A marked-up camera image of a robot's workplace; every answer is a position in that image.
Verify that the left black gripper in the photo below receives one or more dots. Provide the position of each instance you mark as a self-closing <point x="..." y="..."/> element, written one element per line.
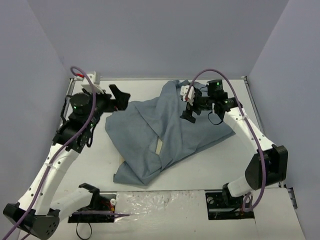
<point x="110" y="100"/>

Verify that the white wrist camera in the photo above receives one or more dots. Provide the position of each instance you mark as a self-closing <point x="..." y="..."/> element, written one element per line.
<point x="95" y="78"/>
<point x="187" y="94"/>

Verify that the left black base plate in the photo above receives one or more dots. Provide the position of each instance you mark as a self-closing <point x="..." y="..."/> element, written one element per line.
<point x="106" y="203"/>

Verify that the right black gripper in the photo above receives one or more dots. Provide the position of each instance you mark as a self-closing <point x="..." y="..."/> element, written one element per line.
<point x="195" y="104"/>

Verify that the cream white pillow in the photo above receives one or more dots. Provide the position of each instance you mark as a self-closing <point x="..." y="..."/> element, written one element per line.
<point x="159" y="145"/>

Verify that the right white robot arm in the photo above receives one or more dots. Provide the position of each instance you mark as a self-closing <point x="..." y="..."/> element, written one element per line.
<point x="269" y="162"/>

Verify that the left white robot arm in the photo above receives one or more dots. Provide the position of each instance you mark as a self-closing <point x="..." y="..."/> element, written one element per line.
<point x="35" y="212"/>

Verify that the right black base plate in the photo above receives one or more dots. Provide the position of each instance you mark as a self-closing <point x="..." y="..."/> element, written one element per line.
<point x="219" y="209"/>

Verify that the striped pillowcase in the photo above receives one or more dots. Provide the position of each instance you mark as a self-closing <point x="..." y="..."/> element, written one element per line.
<point x="134" y="133"/>

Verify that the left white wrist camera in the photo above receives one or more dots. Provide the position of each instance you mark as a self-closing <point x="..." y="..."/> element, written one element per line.
<point x="95" y="78"/>

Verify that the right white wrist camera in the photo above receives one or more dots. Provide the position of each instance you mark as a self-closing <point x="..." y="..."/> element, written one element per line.
<point x="187" y="94"/>

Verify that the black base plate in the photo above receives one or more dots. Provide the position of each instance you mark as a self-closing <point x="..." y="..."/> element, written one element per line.
<point x="106" y="203"/>
<point x="219" y="209"/>

